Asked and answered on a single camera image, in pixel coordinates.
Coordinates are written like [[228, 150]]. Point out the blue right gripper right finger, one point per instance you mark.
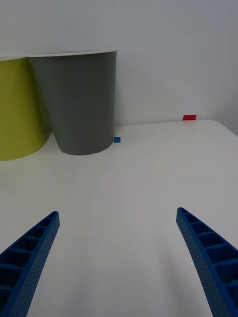
[[213, 257]]

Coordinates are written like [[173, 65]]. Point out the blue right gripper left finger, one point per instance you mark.
[[29, 260]]

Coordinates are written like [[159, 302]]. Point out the yellow-green plastic waste bin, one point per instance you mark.
[[17, 109]]

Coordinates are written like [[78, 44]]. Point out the grey plastic waste bin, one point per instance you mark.
[[81, 104]]

